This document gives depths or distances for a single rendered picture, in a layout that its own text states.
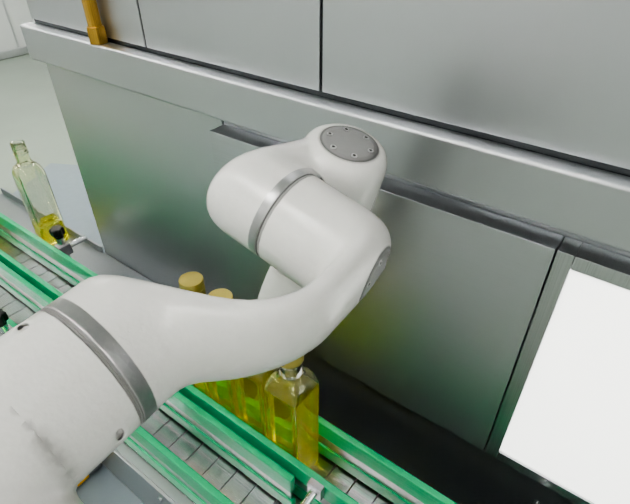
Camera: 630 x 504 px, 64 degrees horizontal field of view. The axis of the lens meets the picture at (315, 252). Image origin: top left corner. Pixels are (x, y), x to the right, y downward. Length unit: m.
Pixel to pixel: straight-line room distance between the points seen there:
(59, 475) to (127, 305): 0.08
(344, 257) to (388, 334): 0.39
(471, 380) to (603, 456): 0.16
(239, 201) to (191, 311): 0.11
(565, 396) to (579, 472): 0.12
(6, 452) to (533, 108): 0.46
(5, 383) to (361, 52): 0.45
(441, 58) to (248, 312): 0.34
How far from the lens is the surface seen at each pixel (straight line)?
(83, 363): 0.27
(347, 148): 0.41
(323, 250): 0.33
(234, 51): 0.70
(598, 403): 0.63
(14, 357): 0.28
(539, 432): 0.70
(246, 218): 0.36
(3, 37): 6.83
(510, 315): 0.59
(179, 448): 0.88
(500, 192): 0.52
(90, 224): 1.69
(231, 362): 0.30
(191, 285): 0.70
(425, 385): 0.72
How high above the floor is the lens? 1.60
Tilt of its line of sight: 37 degrees down
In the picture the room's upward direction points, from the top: straight up
